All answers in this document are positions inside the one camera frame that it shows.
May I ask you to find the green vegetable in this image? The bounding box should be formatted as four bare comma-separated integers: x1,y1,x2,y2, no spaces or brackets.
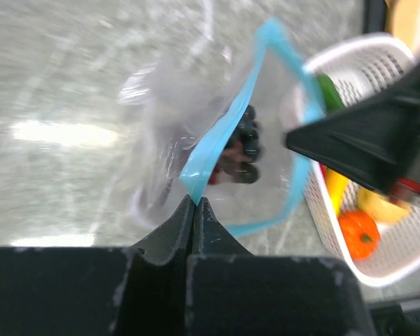
316,73,344,115

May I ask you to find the small orange pumpkin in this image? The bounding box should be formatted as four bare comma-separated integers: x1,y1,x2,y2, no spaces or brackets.
338,210,381,260

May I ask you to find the clear zip top bag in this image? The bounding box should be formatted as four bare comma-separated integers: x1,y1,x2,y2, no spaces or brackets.
120,18,325,237

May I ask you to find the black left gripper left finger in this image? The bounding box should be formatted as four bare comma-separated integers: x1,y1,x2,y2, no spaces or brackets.
0,197,195,335

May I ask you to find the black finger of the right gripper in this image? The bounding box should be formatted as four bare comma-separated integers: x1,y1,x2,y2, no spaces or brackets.
285,63,420,195

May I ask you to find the yellow banana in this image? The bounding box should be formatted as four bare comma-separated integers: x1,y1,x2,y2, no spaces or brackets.
325,168,349,216

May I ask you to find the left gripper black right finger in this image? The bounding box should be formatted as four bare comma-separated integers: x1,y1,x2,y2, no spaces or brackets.
185,199,375,335

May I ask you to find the yellow pear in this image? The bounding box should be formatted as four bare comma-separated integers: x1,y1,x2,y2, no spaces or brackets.
357,187,412,225

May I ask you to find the white perforated plastic basket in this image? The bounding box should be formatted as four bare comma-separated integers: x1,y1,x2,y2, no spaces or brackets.
284,33,420,287

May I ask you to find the red grape bunch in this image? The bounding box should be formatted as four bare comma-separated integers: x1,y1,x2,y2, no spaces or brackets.
207,167,221,186

